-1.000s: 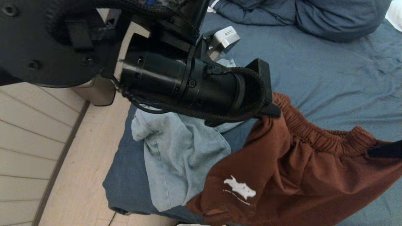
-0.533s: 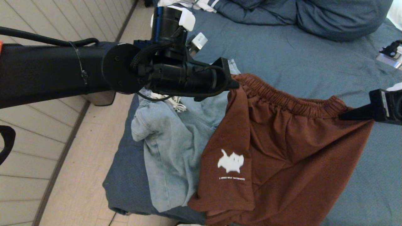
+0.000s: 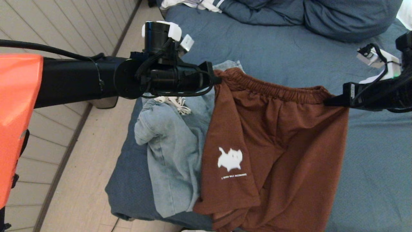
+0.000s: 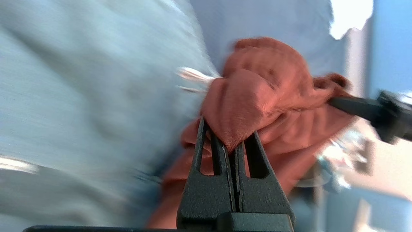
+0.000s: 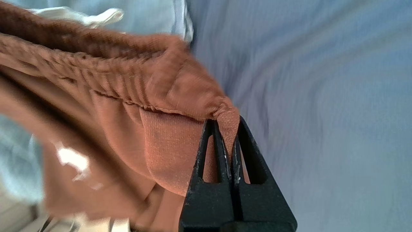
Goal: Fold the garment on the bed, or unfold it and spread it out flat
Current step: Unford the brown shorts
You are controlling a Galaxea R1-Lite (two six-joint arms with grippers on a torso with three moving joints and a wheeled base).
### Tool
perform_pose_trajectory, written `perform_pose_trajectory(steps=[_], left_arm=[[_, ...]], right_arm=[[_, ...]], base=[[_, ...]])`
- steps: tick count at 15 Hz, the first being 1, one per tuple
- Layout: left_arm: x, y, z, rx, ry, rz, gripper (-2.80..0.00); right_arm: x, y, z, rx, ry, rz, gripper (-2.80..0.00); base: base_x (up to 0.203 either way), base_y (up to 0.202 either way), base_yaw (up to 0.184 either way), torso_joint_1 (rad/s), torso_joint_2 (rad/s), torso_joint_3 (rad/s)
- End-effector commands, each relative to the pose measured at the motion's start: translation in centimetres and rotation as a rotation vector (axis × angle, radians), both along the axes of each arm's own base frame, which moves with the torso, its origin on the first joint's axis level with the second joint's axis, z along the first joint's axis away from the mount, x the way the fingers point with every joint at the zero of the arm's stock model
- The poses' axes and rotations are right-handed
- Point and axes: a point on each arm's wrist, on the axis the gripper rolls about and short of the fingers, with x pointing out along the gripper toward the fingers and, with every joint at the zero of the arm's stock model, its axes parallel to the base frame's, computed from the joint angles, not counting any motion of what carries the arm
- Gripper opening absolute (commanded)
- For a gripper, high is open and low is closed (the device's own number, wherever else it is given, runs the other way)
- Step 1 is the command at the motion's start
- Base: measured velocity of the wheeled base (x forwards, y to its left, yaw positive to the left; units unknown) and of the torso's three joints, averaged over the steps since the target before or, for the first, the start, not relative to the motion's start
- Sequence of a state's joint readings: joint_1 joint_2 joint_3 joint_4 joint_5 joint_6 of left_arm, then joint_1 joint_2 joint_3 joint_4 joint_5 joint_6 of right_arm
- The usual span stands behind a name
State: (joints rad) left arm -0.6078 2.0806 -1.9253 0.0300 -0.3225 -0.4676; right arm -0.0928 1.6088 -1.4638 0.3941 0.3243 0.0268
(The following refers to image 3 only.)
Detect white pillow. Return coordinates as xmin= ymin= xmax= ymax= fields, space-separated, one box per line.
xmin=397 ymin=0 xmax=412 ymax=30

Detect light blue denim shorts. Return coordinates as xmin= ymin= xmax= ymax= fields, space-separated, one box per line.
xmin=134 ymin=60 xmax=243 ymax=218

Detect white striped garment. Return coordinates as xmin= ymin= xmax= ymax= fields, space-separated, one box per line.
xmin=160 ymin=0 xmax=227 ymax=13

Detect brown trash bin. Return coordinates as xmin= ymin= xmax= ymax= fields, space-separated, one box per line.
xmin=89 ymin=97 xmax=119 ymax=109

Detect blue bed cover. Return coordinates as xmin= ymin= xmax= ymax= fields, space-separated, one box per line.
xmin=105 ymin=0 xmax=412 ymax=232

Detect smooth black right arm cable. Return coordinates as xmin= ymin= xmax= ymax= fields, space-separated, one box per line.
xmin=351 ymin=43 xmax=412 ymax=113

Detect rust brown shorts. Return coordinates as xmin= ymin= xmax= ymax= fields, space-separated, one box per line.
xmin=193 ymin=68 xmax=350 ymax=232

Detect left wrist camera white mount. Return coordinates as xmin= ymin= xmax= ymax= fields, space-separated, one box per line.
xmin=142 ymin=21 xmax=194 ymax=52

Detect crumpled blue duvet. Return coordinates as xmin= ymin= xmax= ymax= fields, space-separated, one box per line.
xmin=220 ymin=0 xmax=403 ymax=43

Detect thin black left gripper cable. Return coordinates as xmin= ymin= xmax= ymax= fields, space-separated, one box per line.
xmin=142 ymin=69 xmax=214 ymax=99

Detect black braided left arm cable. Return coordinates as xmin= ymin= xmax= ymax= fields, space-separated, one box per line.
xmin=0 ymin=39 xmax=171 ymax=84

